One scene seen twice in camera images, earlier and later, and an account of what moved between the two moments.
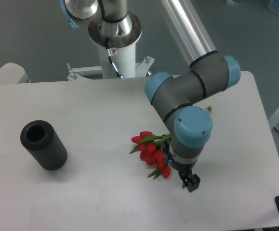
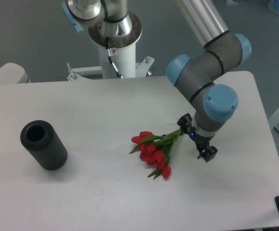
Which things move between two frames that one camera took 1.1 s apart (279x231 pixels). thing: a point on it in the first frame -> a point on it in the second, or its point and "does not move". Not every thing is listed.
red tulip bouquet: [151, 149] does not move
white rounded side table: [9, 73] does not move
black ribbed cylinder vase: [40, 137] does not move
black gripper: [190, 181] -> [202, 142]
